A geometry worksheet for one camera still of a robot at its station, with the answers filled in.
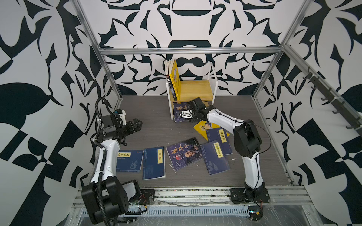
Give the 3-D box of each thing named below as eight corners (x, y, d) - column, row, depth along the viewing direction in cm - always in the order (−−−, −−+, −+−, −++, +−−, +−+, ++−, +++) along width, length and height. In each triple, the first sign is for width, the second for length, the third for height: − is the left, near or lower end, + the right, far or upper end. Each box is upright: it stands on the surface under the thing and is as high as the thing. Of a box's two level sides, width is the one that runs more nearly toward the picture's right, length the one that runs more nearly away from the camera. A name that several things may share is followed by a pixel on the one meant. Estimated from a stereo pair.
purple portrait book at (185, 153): (174, 170, 84) (174, 169, 82) (166, 148, 93) (166, 147, 91) (204, 158, 89) (204, 157, 87) (194, 138, 98) (194, 137, 96)
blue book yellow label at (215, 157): (209, 175, 83) (210, 173, 79) (200, 146, 94) (201, 143, 90) (229, 170, 85) (231, 168, 81) (218, 143, 96) (219, 140, 92)
